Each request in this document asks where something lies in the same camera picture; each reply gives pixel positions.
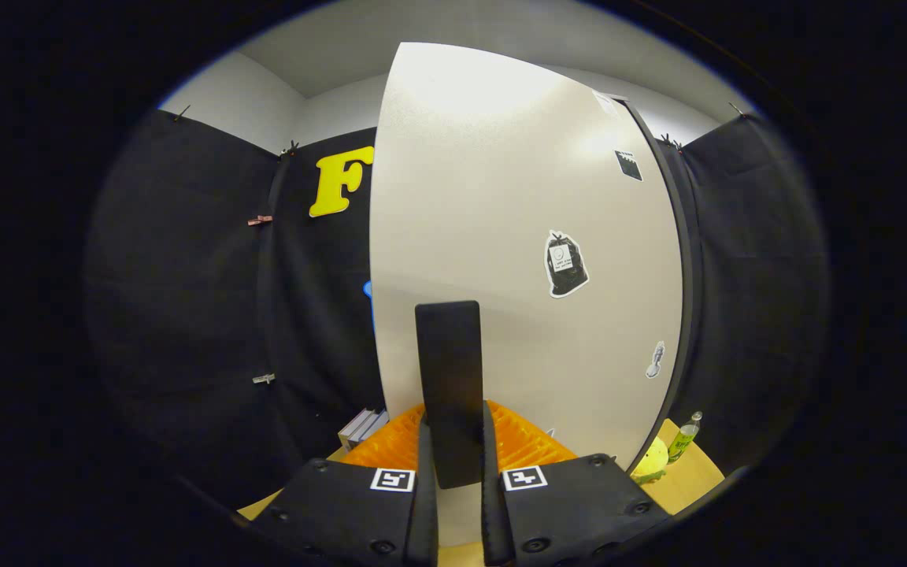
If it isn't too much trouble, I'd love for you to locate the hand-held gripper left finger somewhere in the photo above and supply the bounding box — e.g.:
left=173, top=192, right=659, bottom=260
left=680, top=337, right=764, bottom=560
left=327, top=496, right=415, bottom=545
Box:
left=253, top=403, right=439, bottom=567

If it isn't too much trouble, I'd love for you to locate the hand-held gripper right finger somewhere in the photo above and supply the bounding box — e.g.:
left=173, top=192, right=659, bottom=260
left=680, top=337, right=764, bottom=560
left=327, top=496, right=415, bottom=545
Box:
left=481, top=400, right=672, bottom=567

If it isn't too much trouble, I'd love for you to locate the black cabinet door handle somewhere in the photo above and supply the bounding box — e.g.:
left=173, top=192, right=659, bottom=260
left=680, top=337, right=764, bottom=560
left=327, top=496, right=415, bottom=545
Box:
left=414, top=300, right=484, bottom=490

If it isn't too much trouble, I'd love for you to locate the grey shoe cabinet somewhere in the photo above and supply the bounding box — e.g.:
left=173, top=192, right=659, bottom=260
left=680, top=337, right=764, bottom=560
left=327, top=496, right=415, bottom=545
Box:
left=617, top=96, right=704, bottom=475

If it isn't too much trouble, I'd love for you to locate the beige shoe cabinet door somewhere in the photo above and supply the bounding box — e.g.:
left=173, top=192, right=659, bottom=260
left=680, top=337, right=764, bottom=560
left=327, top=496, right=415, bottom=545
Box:
left=368, top=42, right=685, bottom=549

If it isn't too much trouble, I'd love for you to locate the white spine book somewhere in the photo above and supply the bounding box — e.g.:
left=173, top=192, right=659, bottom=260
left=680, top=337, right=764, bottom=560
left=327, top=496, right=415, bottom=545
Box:
left=337, top=407, right=376, bottom=451

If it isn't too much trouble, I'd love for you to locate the pale yellow plush toy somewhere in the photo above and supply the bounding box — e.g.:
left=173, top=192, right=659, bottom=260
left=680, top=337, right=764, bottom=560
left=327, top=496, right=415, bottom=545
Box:
left=631, top=435, right=669, bottom=484

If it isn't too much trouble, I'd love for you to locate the green drink bottle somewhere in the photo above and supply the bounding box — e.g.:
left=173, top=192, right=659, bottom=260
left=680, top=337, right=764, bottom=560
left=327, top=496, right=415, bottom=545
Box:
left=668, top=411, right=704, bottom=464

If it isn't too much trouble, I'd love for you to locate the black backdrop cloth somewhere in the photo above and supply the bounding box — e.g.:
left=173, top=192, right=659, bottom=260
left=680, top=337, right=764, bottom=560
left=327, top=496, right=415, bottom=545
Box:
left=83, top=109, right=829, bottom=513

